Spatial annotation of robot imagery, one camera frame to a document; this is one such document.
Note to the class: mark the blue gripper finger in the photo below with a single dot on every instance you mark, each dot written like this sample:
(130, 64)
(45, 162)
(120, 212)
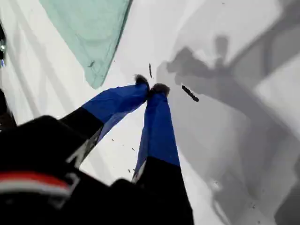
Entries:
(114, 103)
(158, 131)

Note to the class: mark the pale green T-shirt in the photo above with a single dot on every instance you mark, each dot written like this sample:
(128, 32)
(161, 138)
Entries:
(89, 35)

